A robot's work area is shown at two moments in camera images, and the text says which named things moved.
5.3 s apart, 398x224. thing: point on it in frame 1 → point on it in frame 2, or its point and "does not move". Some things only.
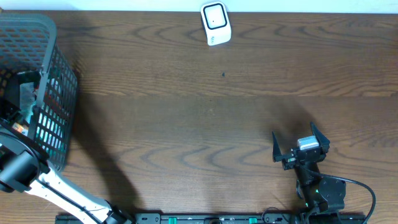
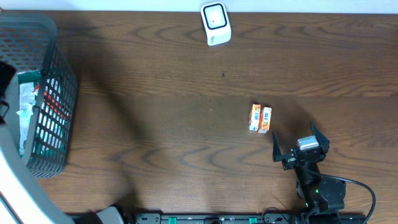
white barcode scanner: x=217 y=23 does not move
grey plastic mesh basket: x=38 y=84 does not move
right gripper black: x=290 y=160 does not move
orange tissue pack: x=22 y=129 → x=254 y=117
